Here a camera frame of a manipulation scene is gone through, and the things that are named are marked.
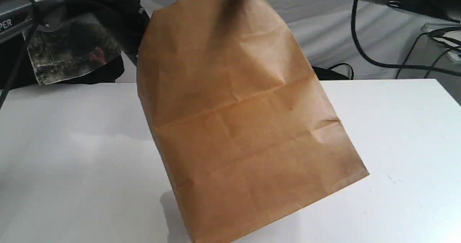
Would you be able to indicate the brown paper bag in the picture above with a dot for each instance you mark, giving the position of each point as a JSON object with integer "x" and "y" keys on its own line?
{"x": 243, "y": 126}

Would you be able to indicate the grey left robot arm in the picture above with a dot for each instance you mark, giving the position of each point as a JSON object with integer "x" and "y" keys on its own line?
{"x": 18, "y": 16}

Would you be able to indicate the black bag behind table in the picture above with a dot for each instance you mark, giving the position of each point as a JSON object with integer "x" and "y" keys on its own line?
{"x": 327, "y": 74}

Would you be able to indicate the person in camouflage jacket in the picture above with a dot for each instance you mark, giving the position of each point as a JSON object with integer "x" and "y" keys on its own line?
{"x": 87, "y": 50}

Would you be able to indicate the white backdrop cloth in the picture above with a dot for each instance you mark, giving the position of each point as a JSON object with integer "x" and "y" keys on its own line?
{"x": 322, "y": 29}

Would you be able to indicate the white power strip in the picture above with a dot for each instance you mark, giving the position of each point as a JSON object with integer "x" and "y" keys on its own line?
{"x": 454, "y": 57}

